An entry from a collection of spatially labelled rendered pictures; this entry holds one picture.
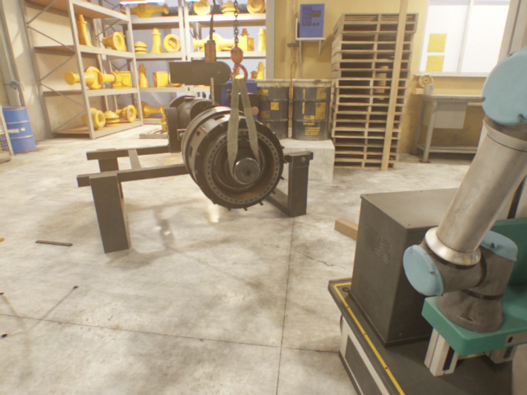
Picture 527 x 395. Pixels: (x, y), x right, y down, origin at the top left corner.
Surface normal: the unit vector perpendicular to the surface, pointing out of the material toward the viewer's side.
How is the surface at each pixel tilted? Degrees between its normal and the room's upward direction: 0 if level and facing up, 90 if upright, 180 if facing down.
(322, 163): 90
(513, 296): 0
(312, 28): 90
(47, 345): 0
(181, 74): 90
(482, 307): 73
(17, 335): 0
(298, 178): 90
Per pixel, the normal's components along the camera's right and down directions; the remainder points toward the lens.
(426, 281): -0.97, 0.19
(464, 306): -0.70, -0.05
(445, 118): -0.13, 0.35
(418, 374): 0.00, -0.94
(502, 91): -0.95, -0.02
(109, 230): 0.41, 0.32
